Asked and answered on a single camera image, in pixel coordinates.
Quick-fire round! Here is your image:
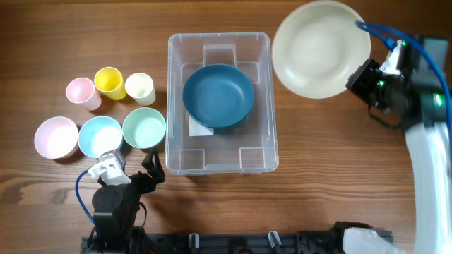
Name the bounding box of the blue right cable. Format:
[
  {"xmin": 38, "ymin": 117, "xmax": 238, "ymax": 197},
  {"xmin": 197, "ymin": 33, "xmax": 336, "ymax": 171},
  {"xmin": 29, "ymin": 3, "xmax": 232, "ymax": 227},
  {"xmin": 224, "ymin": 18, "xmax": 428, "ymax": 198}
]
[{"xmin": 355, "ymin": 20, "xmax": 452, "ymax": 142}]

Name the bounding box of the white paper label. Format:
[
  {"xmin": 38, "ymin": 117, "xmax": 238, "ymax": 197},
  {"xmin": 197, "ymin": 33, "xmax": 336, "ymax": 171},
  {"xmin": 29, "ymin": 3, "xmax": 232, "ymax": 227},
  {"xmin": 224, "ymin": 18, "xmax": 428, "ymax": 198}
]
[{"xmin": 189, "ymin": 116, "xmax": 214, "ymax": 136}]

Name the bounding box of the light blue bowl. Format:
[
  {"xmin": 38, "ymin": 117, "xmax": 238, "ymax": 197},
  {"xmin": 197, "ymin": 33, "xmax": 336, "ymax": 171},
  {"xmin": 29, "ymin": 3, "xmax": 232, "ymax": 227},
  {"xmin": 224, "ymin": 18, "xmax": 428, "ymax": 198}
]
[{"xmin": 78, "ymin": 116, "xmax": 123, "ymax": 158}]

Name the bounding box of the dark blue large bowl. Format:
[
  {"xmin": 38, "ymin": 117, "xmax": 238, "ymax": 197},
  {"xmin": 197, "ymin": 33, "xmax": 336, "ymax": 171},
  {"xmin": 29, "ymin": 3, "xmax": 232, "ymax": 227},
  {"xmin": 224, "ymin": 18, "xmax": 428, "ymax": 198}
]
[{"xmin": 182, "ymin": 64, "xmax": 255, "ymax": 128}]

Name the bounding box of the mint green bowl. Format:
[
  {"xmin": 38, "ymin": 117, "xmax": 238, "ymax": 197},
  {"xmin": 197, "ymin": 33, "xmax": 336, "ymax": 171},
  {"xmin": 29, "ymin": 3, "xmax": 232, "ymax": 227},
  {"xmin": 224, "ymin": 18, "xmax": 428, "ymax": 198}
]
[{"xmin": 122, "ymin": 107, "xmax": 167, "ymax": 149}]

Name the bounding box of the blue left cable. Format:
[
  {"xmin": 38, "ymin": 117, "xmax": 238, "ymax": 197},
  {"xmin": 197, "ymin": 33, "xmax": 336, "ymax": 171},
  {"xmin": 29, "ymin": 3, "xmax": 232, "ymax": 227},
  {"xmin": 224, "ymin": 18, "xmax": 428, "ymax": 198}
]
[{"xmin": 74, "ymin": 169, "xmax": 97, "ymax": 226}]

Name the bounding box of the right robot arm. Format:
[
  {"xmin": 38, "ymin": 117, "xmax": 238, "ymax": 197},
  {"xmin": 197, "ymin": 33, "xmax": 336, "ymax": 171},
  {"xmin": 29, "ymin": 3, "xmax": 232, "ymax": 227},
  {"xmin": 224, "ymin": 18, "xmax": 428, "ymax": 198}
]
[{"xmin": 346, "ymin": 36, "xmax": 451, "ymax": 253}]

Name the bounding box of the cream large bowl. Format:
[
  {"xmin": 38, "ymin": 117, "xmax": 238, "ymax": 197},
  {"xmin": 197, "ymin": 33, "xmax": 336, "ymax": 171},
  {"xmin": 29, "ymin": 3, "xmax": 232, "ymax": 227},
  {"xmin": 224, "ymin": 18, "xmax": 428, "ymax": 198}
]
[{"xmin": 272, "ymin": 1, "xmax": 371, "ymax": 99}]

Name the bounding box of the yellow cup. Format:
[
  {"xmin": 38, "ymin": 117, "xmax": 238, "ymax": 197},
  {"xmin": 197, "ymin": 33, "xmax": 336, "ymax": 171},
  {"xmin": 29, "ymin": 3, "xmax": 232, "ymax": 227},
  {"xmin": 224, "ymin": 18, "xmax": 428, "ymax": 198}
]
[{"xmin": 94, "ymin": 67, "xmax": 127, "ymax": 100}]

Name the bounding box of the cream white cup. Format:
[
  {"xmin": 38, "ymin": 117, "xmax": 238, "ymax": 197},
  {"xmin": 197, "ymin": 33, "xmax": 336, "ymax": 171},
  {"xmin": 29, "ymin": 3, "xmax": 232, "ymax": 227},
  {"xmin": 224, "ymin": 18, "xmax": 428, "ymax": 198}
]
[{"xmin": 125, "ymin": 73, "xmax": 156, "ymax": 106}]

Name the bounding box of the clear plastic storage box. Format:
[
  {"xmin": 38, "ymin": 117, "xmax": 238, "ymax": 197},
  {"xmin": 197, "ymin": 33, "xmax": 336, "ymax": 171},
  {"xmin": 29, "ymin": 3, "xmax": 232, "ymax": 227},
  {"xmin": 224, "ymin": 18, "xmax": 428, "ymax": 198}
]
[{"xmin": 165, "ymin": 32, "xmax": 279, "ymax": 175}]

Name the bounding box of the pink bowl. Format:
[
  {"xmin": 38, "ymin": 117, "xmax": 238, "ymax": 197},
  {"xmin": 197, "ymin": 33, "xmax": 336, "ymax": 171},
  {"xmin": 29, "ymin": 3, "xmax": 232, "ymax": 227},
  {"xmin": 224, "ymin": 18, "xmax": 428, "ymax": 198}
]
[{"xmin": 34, "ymin": 116, "xmax": 78, "ymax": 159}]

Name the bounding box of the blue cable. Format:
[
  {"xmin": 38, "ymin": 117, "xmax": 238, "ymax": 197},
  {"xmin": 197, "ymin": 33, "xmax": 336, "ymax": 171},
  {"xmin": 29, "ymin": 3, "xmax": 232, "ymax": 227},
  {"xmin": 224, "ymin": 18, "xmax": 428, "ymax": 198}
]
[
  {"xmin": 355, "ymin": 20, "xmax": 452, "ymax": 142},
  {"xmin": 74, "ymin": 169, "xmax": 97, "ymax": 226}
]

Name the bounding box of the pink cup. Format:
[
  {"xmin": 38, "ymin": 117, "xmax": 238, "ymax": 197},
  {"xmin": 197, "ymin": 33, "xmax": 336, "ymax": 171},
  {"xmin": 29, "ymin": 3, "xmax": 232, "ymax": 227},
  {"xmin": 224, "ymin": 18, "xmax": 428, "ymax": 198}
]
[{"xmin": 66, "ymin": 78, "xmax": 102, "ymax": 111}]

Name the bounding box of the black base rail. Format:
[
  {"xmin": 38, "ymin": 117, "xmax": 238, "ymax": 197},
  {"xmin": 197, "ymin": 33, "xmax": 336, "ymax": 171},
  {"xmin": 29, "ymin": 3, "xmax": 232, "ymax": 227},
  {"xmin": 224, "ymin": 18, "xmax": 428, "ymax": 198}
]
[{"xmin": 80, "ymin": 231, "xmax": 393, "ymax": 254}]

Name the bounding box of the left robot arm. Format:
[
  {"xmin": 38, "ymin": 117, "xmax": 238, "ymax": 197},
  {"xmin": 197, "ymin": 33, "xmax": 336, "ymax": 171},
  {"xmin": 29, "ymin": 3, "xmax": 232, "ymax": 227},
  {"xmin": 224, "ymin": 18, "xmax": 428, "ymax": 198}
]
[{"xmin": 81, "ymin": 148, "xmax": 165, "ymax": 253}]

